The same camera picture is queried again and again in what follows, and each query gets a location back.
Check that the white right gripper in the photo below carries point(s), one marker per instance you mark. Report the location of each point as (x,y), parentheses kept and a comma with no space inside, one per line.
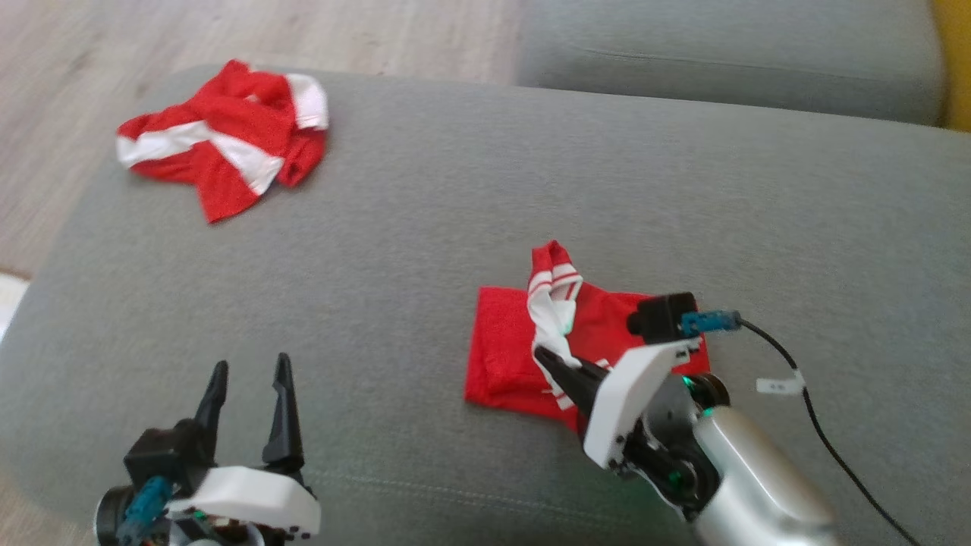
(630,402)

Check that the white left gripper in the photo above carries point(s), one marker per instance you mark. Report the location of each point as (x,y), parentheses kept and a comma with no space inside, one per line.
(243,497)

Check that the red jersey with number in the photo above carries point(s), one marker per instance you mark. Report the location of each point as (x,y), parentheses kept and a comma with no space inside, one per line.
(504,349)

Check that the red shorts with white stripes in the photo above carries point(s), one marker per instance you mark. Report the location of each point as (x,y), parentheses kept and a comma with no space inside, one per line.
(227,136)

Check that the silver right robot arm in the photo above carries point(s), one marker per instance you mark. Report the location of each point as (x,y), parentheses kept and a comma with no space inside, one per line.
(751,478)

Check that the large grey sofa seat cushion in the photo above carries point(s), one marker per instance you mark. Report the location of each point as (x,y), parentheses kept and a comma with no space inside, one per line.
(455,265)

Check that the small grey sofa seat cushion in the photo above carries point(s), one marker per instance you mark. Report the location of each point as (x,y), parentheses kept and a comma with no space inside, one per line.
(721,61)

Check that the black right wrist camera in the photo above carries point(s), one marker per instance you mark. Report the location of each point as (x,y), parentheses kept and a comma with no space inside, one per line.
(661,317)

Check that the blue right camera plug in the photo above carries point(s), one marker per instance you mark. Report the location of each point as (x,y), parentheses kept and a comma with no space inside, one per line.
(709,321)

